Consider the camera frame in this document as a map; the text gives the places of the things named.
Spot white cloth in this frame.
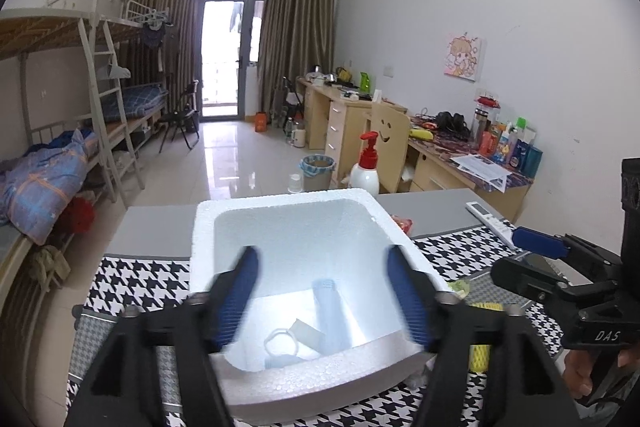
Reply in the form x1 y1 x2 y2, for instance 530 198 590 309
264 319 326 369

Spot yellow foam net sleeve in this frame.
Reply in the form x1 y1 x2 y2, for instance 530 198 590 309
469 303 503 374

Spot white styrofoam box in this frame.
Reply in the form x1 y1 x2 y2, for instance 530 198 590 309
190 188 446 425

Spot right hand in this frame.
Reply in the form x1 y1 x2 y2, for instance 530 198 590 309
563 350 597 400

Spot white remote control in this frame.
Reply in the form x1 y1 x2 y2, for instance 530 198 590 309
465 202 518 251

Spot green floral packet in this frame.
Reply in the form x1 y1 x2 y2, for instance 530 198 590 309
448 280 471 299

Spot houndstooth table mat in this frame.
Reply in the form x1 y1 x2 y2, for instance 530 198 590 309
66 225 562 426

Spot red snack packet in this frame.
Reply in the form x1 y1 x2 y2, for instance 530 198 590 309
392 216 413 235

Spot blue box on desk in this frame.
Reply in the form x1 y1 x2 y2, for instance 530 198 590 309
513 141 542 179

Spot printed paper sheets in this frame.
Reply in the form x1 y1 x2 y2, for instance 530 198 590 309
451 154 511 191

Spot long wooden desk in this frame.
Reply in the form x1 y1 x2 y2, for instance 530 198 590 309
297 78 533 221

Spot white floor cup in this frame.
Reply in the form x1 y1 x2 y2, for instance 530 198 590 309
288 173 303 194

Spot white pump lotion bottle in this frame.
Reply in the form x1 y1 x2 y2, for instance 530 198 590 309
348 131 380 196

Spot black headphones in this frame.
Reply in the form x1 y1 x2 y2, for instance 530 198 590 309
435 112 470 141

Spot waste bin with bag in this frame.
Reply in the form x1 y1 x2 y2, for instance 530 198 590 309
299 154 335 192

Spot yellow banana toy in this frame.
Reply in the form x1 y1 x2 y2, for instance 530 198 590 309
409 128 434 141

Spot wooden smiley chair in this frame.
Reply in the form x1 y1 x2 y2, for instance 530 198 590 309
371 103 411 193

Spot orange bag on floor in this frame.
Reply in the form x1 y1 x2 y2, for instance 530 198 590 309
254 112 268 133

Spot black folding chair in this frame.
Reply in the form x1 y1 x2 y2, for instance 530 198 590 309
157 80 201 153

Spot blue plaid quilt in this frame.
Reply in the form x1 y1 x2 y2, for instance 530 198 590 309
1 129 98 246

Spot green pitcher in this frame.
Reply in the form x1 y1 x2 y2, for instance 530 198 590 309
359 72 371 93

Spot metal bunk bed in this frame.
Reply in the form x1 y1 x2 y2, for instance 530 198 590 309
1 0 166 343

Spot white bunk ladder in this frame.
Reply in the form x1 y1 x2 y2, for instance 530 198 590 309
78 14 144 208

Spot right brown curtain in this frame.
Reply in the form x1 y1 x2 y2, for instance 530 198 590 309
257 0 335 114

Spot glass balcony door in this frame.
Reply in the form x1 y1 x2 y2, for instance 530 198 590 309
200 0 265 120

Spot anime wall picture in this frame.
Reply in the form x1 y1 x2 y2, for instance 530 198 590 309
444 32 485 82

